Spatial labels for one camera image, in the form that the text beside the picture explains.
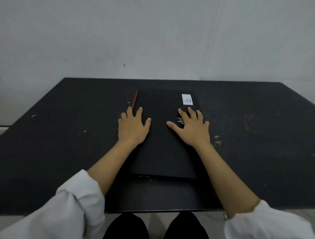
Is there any person's left hand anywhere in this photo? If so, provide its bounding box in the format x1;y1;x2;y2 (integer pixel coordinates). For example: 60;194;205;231
118;106;152;148

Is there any person's right hand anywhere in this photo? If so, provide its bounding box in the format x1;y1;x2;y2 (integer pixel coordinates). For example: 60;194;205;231
166;107;211;149

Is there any person's left forearm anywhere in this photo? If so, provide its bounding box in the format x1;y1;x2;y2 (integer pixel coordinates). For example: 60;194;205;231
87;140;141;196

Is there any person's right forearm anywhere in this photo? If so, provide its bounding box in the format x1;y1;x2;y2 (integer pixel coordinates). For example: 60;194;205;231
191;142;261;220

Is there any red pencil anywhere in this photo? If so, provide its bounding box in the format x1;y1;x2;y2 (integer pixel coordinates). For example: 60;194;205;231
131;90;139;112

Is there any black closed laptop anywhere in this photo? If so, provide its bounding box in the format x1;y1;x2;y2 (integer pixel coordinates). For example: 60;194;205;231
129;87;201;180

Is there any person's black right trouser leg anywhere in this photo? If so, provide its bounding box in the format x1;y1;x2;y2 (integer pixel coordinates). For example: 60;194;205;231
163;212;210;239

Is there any person's black trouser leg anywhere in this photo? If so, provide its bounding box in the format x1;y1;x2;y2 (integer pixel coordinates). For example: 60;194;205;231
163;212;210;239
103;213;150;239

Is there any person's white left sleeve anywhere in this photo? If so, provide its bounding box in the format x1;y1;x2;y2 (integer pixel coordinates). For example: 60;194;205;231
0;169;106;239

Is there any person's white sleeve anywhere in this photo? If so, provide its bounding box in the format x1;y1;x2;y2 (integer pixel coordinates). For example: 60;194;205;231
224;199;315;239
0;169;106;239

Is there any person's black left trouser leg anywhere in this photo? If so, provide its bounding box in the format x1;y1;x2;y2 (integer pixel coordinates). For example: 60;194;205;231
103;213;150;239

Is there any person's white right sleeve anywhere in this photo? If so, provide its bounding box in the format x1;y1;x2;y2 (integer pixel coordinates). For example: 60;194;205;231
224;199;315;239

